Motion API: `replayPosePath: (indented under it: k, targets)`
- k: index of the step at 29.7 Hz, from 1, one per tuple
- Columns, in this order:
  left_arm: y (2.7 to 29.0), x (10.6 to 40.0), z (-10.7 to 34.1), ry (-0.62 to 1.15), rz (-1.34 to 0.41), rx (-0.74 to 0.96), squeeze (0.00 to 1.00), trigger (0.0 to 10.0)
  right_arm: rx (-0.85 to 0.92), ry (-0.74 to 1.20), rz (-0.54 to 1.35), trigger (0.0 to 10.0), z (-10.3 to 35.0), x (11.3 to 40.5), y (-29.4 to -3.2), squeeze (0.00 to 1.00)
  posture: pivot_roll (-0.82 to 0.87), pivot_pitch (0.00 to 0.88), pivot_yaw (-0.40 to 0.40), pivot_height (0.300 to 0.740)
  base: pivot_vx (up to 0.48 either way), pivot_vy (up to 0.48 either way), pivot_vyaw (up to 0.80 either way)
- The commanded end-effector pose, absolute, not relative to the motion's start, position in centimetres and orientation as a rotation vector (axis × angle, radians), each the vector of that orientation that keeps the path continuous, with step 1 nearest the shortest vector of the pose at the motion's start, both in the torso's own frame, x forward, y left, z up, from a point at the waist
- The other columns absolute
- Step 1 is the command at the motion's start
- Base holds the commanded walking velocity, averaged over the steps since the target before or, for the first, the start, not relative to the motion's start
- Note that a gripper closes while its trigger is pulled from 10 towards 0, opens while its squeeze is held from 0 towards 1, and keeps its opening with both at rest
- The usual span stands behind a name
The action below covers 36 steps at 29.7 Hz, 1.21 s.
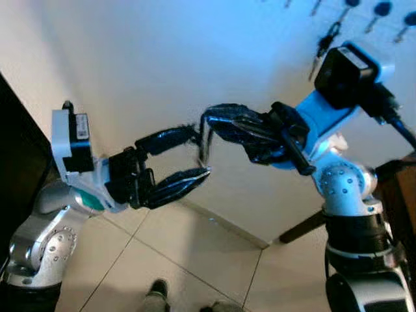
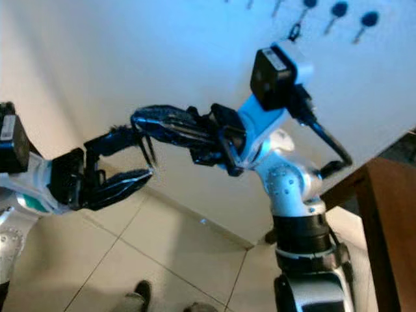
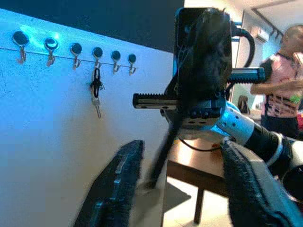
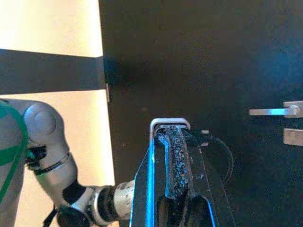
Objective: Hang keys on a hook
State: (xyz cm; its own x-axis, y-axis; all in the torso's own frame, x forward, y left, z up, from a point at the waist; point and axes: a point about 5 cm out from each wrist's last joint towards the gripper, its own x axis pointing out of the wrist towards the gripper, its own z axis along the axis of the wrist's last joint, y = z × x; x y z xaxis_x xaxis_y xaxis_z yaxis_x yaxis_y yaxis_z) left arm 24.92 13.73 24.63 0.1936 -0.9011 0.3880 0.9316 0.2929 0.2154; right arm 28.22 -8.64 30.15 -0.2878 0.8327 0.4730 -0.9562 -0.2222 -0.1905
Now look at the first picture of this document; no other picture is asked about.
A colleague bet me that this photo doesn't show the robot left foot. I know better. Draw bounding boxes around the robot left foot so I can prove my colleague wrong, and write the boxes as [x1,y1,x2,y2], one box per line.
[139,278,172,312]

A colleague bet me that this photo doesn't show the black key bunch with carabiner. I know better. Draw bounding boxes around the black key bunch with carabiner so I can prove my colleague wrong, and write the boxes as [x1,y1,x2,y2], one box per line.
[308,21,343,82]

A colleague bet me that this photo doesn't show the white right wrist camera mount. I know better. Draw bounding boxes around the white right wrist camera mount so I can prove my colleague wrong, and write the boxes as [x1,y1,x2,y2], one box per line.
[296,41,397,171]

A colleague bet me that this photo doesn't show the dark keys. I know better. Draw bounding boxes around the dark keys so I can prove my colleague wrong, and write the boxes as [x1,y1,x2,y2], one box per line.
[198,114,213,164]

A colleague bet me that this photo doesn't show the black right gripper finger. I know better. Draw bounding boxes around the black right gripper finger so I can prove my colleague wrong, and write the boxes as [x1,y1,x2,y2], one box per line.
[211,123,287,164]
[202,103,274,128]

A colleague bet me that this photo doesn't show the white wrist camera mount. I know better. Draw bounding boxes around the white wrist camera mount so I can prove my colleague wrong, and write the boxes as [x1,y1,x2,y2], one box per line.
[51,101,125,214]
[296,41,397,171]

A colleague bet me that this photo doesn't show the dark-headed key on hook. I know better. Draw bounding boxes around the dark-headed key on hook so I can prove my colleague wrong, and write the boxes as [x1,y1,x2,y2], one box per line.
[337,0,362,24]
[364,1,394,34]
[393,11,416,44]

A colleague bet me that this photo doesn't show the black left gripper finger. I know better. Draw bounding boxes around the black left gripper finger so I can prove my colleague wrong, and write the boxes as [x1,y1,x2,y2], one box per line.
[135,124,200,156]
[146,167,212,209]

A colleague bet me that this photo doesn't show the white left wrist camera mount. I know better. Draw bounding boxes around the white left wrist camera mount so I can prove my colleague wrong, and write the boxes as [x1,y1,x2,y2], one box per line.
[51,101,125,214]

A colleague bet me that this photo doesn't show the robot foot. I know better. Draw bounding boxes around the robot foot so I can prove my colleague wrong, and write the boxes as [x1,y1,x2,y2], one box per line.
[139,278,172,312]
[200,299,245,312]

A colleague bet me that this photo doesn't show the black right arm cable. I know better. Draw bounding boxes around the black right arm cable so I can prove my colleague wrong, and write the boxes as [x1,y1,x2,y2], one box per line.
[367,83,416,151]

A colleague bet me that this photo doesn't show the dark cabinet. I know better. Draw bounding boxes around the dark cabinet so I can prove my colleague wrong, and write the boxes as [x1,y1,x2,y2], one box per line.
[0,71,58,264]

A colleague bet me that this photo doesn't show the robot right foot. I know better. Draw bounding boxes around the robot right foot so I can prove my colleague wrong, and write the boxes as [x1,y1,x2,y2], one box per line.
[200,299,245,312]

